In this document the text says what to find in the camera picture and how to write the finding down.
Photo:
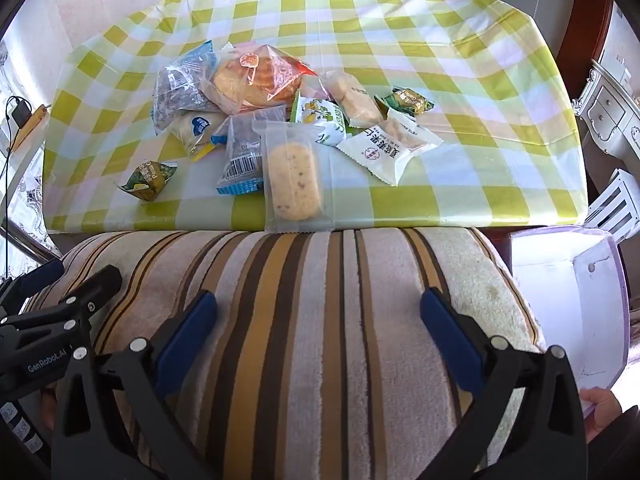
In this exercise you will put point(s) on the person right hand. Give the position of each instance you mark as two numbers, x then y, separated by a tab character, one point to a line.
605	409

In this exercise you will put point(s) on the white green flower packet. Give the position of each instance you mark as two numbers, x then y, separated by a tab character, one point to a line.
325	116

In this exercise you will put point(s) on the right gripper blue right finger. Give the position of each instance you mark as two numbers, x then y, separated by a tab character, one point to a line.
457	338

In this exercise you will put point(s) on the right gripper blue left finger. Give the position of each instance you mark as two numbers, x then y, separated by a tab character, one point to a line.
178	342

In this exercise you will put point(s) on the striped sofa cushion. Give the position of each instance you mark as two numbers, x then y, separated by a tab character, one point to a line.
319	366

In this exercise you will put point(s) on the green gold snack packet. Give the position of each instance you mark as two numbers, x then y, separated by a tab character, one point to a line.
405	101
149	179

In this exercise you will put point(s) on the white plastic storage bin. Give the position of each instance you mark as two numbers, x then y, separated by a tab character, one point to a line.
574	281

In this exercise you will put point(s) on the white slatted stool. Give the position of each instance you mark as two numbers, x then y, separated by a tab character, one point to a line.
616	210

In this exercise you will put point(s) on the white ornate dressing table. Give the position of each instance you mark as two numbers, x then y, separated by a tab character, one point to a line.
609	104

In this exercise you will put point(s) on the orange bread clear bag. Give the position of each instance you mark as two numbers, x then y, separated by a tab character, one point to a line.
251	76

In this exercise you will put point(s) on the cream bun blue logo packet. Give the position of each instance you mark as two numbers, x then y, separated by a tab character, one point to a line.
200	132

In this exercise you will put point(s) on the clear blue edged dark packet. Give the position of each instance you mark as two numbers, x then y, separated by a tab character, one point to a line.
242	173

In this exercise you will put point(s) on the pale biscuit clear packet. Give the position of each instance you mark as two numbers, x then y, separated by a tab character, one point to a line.
356	103

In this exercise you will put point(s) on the grey blue large packet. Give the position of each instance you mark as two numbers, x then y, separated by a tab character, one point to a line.
177	87

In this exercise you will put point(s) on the clear packet round cookie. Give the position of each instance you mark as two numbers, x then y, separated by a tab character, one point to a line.
297	199

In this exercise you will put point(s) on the white packet red seal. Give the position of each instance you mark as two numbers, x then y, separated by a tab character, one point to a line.
386	149

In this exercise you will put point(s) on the green checkered tablecloth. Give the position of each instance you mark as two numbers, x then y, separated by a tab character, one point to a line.
510	152

